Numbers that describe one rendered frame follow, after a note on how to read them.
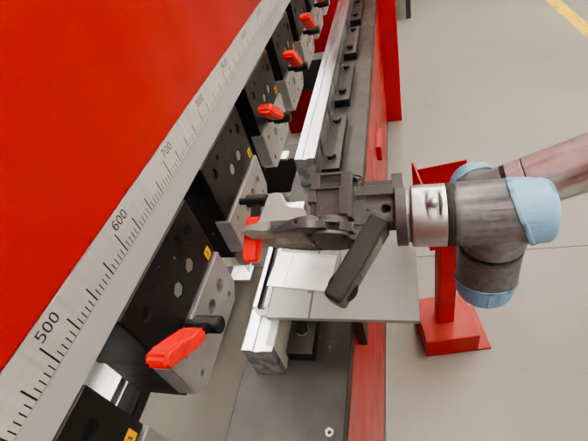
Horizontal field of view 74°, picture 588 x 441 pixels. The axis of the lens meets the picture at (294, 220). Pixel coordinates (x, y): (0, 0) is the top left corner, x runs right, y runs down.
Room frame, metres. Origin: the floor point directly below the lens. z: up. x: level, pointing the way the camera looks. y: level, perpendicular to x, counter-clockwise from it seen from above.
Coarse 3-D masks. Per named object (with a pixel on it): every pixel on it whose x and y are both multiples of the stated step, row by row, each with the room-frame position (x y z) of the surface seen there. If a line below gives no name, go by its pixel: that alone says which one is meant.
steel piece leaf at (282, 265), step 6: (282, 252) 0.55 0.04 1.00; (288, 252) 0.55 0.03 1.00; (276, 258) 0.54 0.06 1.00; (282, 258) 0.54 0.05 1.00; (288, 258) 0.53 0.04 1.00; (276, 264) 0.53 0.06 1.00; (282, 264) 0.52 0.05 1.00; (288, 264) 0.52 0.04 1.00; (276, 270) 0.51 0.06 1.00; (282, 270) 0.51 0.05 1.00; (288, 270) 0.50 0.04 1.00; (270, 276) 0.50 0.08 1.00; (276, 276) 0.50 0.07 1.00; (282, 276) 0.49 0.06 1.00; (270, 282) 0.49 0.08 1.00; (276, 282) 0.48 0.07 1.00; (282, 282) 0.48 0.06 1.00
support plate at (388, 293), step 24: (384, 264) 0.44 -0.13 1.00; (408, 264) 0.42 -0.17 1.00; (288, 288) 0.46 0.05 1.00; (360, 288) 0.41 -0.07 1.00; (384, 288) 0.39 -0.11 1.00; (408, 288) 0.38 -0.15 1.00; (288, 312) 0.41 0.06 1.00; (312, 312) 0.39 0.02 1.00; (336, 312) 0.38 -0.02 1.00; (360, 312) 0.36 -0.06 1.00; (384, 312) 0.35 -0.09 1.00; (408, 312) 0.33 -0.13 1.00
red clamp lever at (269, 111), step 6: (258, 108) 0.56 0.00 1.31; (264, 108) 0.55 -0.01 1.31; (270, 108) 0.55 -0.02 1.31; (276, 108) 0.57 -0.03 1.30; (264, 114) 0.55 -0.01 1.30; (270, 114) 0.55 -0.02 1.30; (276, 114) 0.56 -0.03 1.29; (282, 114) 0.58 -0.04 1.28; (288, 114) 0.61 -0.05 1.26; (270, 120) 0.62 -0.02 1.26; (276, 120) 0.61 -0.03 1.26; (282, 120) 0.61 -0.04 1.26; (288, 120) 0.60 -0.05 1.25
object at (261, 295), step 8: (272, 248) 0.57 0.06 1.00; (272, 256) 0.56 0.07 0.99; (264, 264) 0.54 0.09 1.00; (272, 264) 0.54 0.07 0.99; (264, 272) 0.52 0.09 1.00; (264, 280) 0.50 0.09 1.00; (264, 288) 0.49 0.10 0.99; (256, 296) 0.47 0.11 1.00; (264, 296) 0.47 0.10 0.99; (256, 304) 0.45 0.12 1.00; (256, 312) 0.45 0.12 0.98; (264, 312) 0.44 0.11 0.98
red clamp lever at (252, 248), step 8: (240, 200) 0.44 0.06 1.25; (248, 200) 0.43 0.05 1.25; (256, 200) 0.42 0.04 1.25; (264, 200) 0.42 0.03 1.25; (256, 208) 0.41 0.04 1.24; (256, 216) 0.40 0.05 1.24; (248, 224) 0.40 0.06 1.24; (248, 240) 0.38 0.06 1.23; (256, 240) 0.37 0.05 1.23; (248, 248) 0.37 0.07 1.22; (256, 248) 0.36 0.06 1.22; (248, 256) 0.36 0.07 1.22; (256, 256) 0.35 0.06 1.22
